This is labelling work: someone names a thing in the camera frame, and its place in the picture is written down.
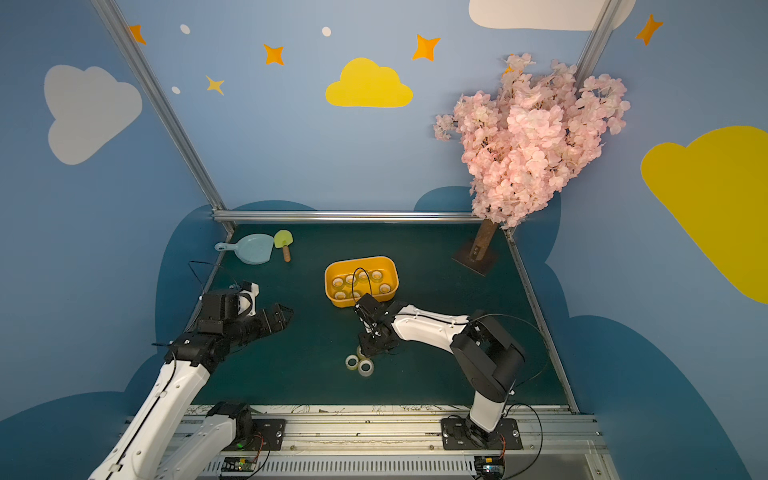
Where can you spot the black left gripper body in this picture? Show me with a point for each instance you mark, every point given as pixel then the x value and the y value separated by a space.
pixel 261 323

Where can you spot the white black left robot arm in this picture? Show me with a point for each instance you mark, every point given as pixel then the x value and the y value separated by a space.
pixel 189 364

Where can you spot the pink artificial blossom tree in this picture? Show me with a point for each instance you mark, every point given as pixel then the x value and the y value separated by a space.
pixel 525 143

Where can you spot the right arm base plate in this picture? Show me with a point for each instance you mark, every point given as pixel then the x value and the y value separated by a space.
pixel 458 433

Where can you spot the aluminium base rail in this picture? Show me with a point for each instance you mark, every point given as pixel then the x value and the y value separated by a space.
pixel 405 442

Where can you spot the transparent tape roll nine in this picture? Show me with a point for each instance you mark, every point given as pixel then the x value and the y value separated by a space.
pixel 365 367

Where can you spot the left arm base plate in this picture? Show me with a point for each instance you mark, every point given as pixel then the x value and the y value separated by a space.
pixel 250 435

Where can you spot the yellow plastic storage box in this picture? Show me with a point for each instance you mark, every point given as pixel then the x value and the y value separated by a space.
pixel 354 266

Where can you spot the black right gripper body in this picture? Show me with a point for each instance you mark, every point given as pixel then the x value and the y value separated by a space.
pixel 372 338

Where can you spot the transparent tape roll eight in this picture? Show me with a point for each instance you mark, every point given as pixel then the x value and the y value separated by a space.
pixel 352 362

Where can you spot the aluminium frame post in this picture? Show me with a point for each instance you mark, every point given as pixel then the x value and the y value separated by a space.
pixel 597 41
pixel 115 23

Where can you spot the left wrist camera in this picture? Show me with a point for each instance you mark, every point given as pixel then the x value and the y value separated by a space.
pixel 247 299

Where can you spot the left green circuit board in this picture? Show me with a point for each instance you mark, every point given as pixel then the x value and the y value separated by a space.
pixel 239 465

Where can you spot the green toy spatula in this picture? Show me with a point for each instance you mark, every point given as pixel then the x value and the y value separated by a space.
pixel 282 241

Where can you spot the light blue toy pan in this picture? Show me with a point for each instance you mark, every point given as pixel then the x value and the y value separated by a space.
pixel 253 249

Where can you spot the right green circuit board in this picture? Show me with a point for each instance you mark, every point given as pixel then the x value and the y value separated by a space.
pixel 488 468

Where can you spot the transparent tape roll four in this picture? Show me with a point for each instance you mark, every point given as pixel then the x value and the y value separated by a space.
pixel 377 275

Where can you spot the aluminium frame back bar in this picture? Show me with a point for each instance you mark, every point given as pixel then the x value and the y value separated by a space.
pixel 330 217

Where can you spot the green circuit board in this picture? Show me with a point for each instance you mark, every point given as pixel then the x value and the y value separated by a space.
pixel 239 465
pixel 488 468

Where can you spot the aluminium frame right post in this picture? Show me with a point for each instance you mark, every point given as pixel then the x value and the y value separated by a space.
pixel 597 41

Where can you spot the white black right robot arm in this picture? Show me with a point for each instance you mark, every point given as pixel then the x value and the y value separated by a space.
pixel 489 357

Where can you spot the aluminium frame left post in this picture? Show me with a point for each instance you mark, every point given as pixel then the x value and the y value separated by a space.
pixel 115 23

